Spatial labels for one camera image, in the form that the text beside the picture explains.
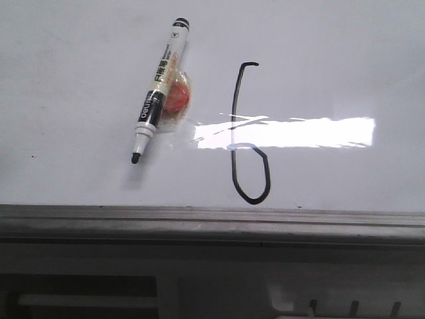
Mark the grey aluminium whiteboard frame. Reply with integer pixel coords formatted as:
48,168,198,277
1,205,424,246

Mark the white plastic appliance below board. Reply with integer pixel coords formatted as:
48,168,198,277
1,243,424,318

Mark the white whiteboard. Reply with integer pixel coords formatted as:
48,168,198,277
1,1,424,212

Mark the white and black whiteboard marker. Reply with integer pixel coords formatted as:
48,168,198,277
131,17,190,164

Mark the red magnet taped to marker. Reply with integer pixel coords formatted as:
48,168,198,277
157,53,191,133

